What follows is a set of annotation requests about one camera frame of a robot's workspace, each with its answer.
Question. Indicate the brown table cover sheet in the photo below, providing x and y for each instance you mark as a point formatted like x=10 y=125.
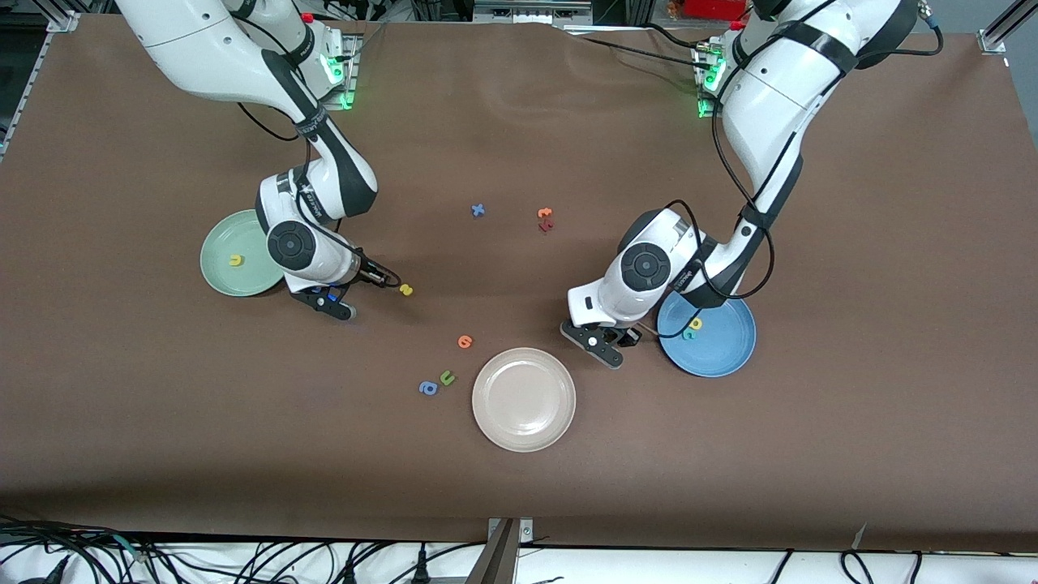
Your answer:
x=811 y=446

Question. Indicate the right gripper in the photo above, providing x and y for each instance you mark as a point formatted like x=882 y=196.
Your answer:
x=371 y=274

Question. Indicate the aluminium corner bracket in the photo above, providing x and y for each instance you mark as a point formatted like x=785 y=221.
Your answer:
x=63 y=22
x=992 y=42

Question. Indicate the blue plate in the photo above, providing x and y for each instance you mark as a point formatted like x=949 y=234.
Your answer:
x=722 y=353

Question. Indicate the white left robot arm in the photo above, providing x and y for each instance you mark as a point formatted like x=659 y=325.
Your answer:
x=778 y=89

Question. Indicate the red background object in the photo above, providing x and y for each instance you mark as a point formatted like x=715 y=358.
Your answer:
x=714 y=8

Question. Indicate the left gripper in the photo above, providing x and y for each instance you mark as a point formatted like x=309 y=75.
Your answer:
x=625 y=335

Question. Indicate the metal clamp bracket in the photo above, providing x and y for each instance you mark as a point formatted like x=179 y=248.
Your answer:
x=509 y=531

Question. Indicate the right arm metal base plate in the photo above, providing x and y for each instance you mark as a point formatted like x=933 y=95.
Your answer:
x=350 y=73

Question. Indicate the blue letter a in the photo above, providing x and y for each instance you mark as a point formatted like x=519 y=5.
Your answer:
x=423 y=389

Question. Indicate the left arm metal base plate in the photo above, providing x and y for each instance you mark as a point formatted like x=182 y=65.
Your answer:
x=709 y=115

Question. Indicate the beige plate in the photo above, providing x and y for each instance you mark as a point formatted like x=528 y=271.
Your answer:
x=523 y=399

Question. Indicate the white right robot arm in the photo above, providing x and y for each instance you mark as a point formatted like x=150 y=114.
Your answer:
x=203 y=40

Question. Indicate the aluminium frame bar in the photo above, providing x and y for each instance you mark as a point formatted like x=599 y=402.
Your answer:
x=527 y=10

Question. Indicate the white paper tag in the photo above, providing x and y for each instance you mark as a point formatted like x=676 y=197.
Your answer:
x=860 y=535

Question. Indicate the green plate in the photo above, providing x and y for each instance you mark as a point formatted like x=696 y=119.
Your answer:
x=227 y=235

